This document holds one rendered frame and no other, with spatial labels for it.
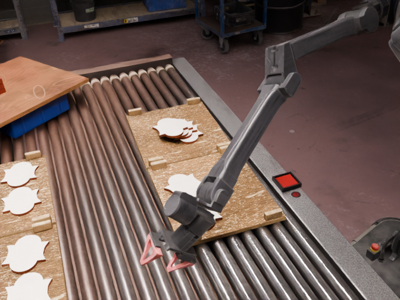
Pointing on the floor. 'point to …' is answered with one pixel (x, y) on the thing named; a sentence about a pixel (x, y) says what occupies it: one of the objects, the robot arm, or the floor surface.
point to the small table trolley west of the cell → (211, 24)
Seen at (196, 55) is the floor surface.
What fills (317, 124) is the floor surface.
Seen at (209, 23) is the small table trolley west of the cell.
